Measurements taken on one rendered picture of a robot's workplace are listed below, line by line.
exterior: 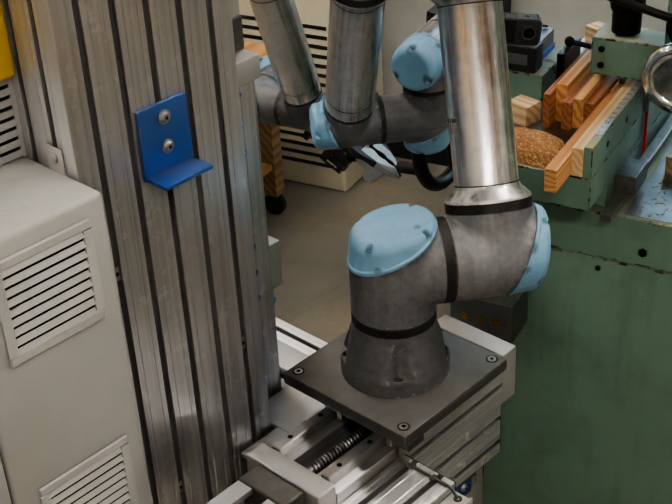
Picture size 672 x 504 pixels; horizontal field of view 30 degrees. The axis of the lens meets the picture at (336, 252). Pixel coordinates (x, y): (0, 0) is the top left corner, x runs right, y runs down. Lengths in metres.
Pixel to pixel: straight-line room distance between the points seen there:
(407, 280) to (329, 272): 1.90
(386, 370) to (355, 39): 0.45
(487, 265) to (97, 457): 0.55
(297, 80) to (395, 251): 0.77
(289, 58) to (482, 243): 0.75
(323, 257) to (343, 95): 1.77
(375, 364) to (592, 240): 0.64
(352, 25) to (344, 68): 0.09
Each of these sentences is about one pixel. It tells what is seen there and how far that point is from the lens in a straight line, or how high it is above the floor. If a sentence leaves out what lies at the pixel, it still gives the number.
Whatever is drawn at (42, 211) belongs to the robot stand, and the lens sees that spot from 1.35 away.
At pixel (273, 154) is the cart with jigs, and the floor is 0.21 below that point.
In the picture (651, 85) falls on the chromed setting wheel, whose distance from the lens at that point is 2.13.
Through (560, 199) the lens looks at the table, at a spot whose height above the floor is 0.85.
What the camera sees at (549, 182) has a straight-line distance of 2.00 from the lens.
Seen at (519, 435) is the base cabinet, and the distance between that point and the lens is 2.50.
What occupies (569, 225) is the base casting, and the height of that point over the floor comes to 0.76.
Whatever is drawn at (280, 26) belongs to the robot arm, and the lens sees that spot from 2.21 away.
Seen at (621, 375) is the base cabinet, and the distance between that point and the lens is 2.33.
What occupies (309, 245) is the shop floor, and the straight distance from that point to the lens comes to 3.63.
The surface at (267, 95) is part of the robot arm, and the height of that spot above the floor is 0.89.
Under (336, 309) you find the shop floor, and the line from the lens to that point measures 3.34.
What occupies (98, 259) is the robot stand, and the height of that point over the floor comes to 1.15.
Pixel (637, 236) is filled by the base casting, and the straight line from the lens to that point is 2.17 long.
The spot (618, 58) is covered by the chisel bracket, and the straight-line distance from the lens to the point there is 2.25.
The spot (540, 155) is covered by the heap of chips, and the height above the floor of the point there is 0.92.
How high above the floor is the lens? 1.86
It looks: 31 degrees down
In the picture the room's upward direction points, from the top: 3 degrees counter-clockwise
